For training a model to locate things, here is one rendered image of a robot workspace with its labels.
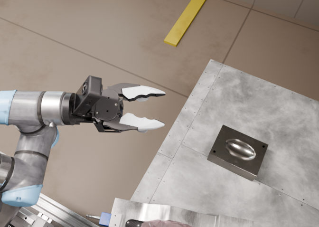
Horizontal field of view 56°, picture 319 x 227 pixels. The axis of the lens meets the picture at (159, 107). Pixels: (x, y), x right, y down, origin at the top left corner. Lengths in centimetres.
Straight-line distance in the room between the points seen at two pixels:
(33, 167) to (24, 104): 14
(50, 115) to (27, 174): 14
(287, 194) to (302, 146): 23
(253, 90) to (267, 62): 125
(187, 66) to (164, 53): 24
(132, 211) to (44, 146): 53
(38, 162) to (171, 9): 250
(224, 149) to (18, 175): 81
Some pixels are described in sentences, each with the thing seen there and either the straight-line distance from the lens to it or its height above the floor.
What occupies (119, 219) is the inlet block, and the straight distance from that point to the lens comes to 114.
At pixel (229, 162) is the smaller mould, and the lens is 124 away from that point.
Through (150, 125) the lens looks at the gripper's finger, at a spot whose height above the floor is 145.
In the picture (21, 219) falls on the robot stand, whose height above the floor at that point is 98.
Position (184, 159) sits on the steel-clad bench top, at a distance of 129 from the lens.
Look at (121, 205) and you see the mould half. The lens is 118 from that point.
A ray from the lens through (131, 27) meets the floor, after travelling 288.
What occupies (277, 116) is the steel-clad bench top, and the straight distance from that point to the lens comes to 147.
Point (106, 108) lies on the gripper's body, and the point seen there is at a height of 146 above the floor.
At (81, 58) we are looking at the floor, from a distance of 270.
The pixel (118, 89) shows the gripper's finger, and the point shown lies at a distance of 65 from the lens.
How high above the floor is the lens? 200
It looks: 59 degrees down
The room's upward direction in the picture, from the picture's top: straight up
